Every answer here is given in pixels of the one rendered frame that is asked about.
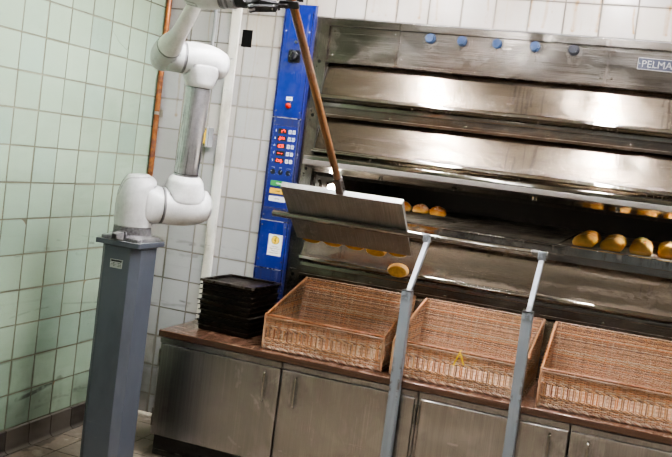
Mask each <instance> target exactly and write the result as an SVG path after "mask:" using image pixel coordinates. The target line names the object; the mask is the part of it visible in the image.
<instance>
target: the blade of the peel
mask: <svg viewBox="0 0 672 457"><path fill-rule="evenodd" d="M280 187H281V190H282V193H283V196H284V200H285V203H286V206H287V209H288V212H294V213H300V214H307V215H313V216H320V217H327V218H333V219H340V220H346V221H353V222H359V223H366V224H373V225H379V226H386V227H392V228H399V229H405V230H408V228H407V221H406V213H405V206H404V199H399V198H392V197H385V196H378V195H371V194H364V193H357V192H350V191H345V192H344V194H343V195H339V194H336V191H335V189H329V188H322V187H315V186H308V185H301V184H294V183H287V182H282V184H281V186H280ZM291 221H292V224H293V227H294V230H295V233H296V236H297V237H299V238H305V239H311V240H317V241H323V242H329V243H335V244H341V245H347V246H353V247H359V248H365V249H371V250H377V251H383V252H389V253H396V254H402V255H408V256H411V251H410V243H409V237H405V236H398V235H392V234H385V233H379V232H372V231H366V230H359V229H353V228H347V227H340V226H334V225H327V224H321V223H314V222H308V221H301V220H295V219H291Z"/></svg>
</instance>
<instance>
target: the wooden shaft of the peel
mask: <svg viewBox="0 0 672 457"><path fill-rule="evenodd" d="M292 1H297V0H292ZM290 12H291V16H292V19H293V23H294V27H295V31H296V35H297V39H298V43H299V46H300V50H301V54H302V58H303V62H304V66H305V70H306V73H307V77H308V81H309V85H310V89H311V93H312V97H313V100H314V104H315V108H316V112H317V116H318V120H319V124H320V127H321V131H322V135H323V139H324V143H325V147H326V151H327V154H328V158H329V162H330V166H331V170H332V174H333V178H334V180H340V179H341V176H340V172H339V168H338V164H337V160H336V156H335V152H334V148H333V144H332V140H331V136H330V132H329V128H328V124H327V120H326V116H325V112H324V108H323V104H322V100H321V96H320V92H319V88H318V84H317V80H316V76H315V72H314V68H313V64H312V60H311V56H310V52H309V48H308V44H307V40H306V36H305V32H304V28H303V24H302V20H301V16H300V12H299V9H290Z"/></svg>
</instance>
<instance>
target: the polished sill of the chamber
mask: <svg viewBox="0 0 672 457"><path fill-rule="evenodd" d="M407 228H408V230H412V231H419V232H425V233H432V234H438V235H445V236H451V237H458V238H464V239H471V240H478V241H484V242H491V243H497V244H504V245H510V246H517V247H524V248H530V249H537V250H543V251H548V253H552V254H558V255H565V256H571V257H578V258H584V259H591V260H597V261H604V262H611V263H617V264H624V265H630V266H637V267H643V268H650V269H656V270H663V271H669V272H672V261H665V260H658V259H652V258H645V257H638V256H632V255H625V254H618V253H612V252H605V251H598V250H591V249H585V248H578V247H571V246H565V245H558V244H551V243H545V242H538V241H531V240H524V239H518V238H511V237H504V236H498V235H491V234H484V233H478V232H471V231H464V230H458V229H451V228H444V227H437V226H431V225H424V224H417V223H411V222H407Z"/></svg>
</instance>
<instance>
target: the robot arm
mask: <svg viewBox="0 0 672 457"><path fill-rule="evenodd" d="M184 1H185V3H186V6H185V7H184V9H183V11H182V13H181V14H180V16H179V18H178V20H177V21H176V23H175V25H174V26H173V28H172V29H171V30H170V31H168V32H167V33H165V34H164V35H162V36H161V37H160V38H159V39H158V40H156V42H155V43H154V45H153V46H152V49H151V52H150V61H151V64H152V66H153V67H154V68H155V69H157V70H159V71H171V72H177V73H182V74H183V78H184V83H185V85H186V92H185V99H184V106H183V113H182V120H181V128H180V135H179V142H178V149H177V156H176V164H175V171H174V174H172V175H171V176H170V177H169V178H168V179H167V182H166V184H165V187H160V186H157V181H156V180H155V179H154V178H153V177H152V176H150V175H149V174H141V173H132V174H128V175H127V176H126V177H125V178H124V179H123V181H122V182H121V184H120V187H119V189H118V192H117V196H116V202H115V210H114V225H113V230H112V232H109V233H103V234H102V235H101V237H102V238H109V239H115V240H120V241H126V242H131V243H136V244H141V243H149V242H160V238H158V237H155V236H152V235H151V227H152V224H157V223H159V224H166V225H174V226H191V225H196V224H200V223H203V222H204V221H206V220H207V219H208V218H209V217H210V215H211V212H212V206H213V204H212V200H211V196H210V195H209V193H208V192H207V191H204V186H203V182H202V180H201V179H200V177H198V173H199V166H200V159H201V152H202V145H203V138H204V131H205V126H206V119H207V112H208V105H209V98H210V89H213V88H214V86H215V84H216V82H217V80H221V79H223V78H224V77H225V76H226V75H227V73H228V71H229V67H230V61H229V57H228V55H227V54H225V53H224V52H223V51H222V50H220V49H218V48H216V47H214V46H211V45H207V44H203V43H198V42H187V41H185V39H186V37H187V35H188V34H189V32H190V30H191V28H192V26H193V24H194V22H195V21H196V19H197V17H198V15H199V13H200V11H201V9H206V10H217V9H233V10H236V9H238V8H246V9H247V8H248V10H249V13H253V12H277V9H278V11H280V10H281V8H285V9H288V8H289V9H300V5H299V2H304V0H297V1H292V0H279V1H274V0H184ZM272 8H273V9H272Z"/></svg>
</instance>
